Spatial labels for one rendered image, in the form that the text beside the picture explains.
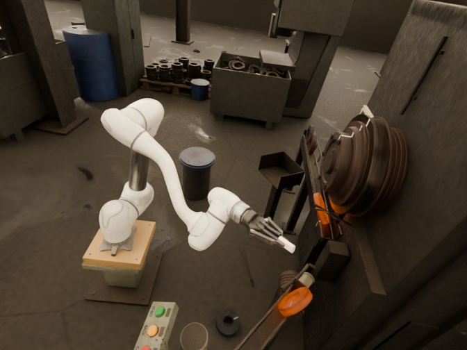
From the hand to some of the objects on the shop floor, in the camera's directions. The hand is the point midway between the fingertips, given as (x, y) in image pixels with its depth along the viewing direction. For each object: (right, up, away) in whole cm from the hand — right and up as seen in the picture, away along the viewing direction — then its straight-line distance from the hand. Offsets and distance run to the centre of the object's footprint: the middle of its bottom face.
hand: (285, 244), depth 99 cm
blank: (-24, -68, +66) cm, 98 cm away
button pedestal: (-60, -82, +42) cm, 110 cm away
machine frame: (+65, -63, +89) cm, 128 cm away
